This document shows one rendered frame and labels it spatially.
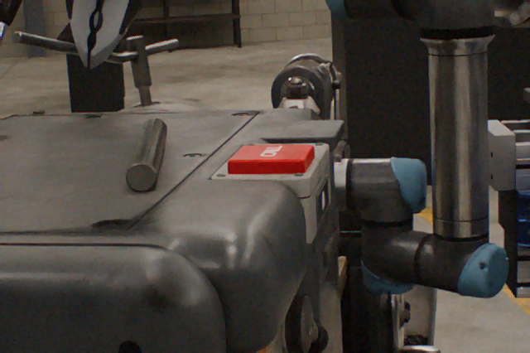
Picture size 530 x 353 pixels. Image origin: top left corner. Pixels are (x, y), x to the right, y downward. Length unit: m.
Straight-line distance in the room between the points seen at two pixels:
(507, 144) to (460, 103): 0.32
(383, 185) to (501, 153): 0.27
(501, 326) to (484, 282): 2.59
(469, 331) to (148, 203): 3.25
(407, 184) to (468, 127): 0.14
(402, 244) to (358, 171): 0.12
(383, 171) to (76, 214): 0.81
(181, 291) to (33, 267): 0.09
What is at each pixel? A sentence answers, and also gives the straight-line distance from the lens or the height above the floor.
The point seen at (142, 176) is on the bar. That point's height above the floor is 1.27.
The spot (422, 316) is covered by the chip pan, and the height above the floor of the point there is 0.54.
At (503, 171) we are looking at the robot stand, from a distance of 1.68.
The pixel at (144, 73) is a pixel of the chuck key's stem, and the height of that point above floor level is 1.28.
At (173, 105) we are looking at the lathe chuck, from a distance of 1.30.
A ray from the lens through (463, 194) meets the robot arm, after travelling 1.39.
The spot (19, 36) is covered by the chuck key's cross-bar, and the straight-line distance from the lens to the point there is 1.11.
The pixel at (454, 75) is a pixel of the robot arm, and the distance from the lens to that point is 1.36.
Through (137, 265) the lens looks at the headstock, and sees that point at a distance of 0.61.
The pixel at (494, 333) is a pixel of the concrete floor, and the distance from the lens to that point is 3.92.
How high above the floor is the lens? 1.43
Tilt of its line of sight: 13 degrees down
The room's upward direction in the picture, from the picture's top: 3 degrees counter-clockwise
